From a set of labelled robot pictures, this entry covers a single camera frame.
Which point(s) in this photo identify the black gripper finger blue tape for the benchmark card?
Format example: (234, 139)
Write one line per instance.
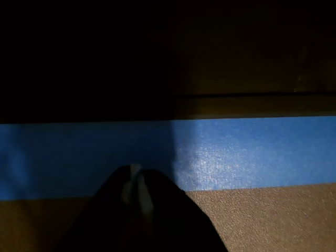
(105, 215)
(178, 223)

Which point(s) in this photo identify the blue tape strip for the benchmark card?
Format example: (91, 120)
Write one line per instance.
(236, 157)

